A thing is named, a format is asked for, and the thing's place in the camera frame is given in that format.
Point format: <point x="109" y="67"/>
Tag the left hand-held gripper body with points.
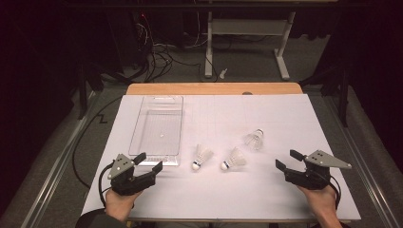
<point x="126" y="182"/>

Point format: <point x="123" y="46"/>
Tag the white feather shuttlecock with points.
<point x="200" y="156"/>
<point x="234" y="160"/>

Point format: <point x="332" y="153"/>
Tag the person's left hand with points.
<point x="118" y="204"/>

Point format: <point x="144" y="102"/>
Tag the metal floor rail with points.
<point x="374" y="190"/>
<point x="58" y="164"/>

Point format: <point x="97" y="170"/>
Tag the person's right hand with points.
<point x="321" y="199"/>

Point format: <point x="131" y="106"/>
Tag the white metal stand frame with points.
<point x="250" y="27"/>

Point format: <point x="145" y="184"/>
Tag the black stand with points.
<point x="342" y="101"/>
<point x="83" y="91"/>

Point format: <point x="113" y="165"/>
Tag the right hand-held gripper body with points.
<point x="312" y="177"/>

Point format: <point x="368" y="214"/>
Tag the white table cover sheet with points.
<point x="253" y="196"/>

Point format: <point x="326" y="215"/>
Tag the small white floor object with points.
<point x="223" y="73"/>

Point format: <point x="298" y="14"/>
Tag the clear plastic tray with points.
<point x="158" y="126"/>

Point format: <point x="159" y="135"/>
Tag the translucent white shuttlecock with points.
<point x="254" y="140"/>

